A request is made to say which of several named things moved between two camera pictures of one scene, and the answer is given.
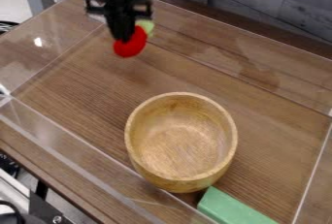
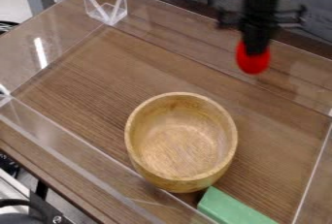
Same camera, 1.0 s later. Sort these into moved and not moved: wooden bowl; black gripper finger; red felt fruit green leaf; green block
Moved: black gripper finger; red felt fruit green leaf
Not moved: green block; wooden bowl
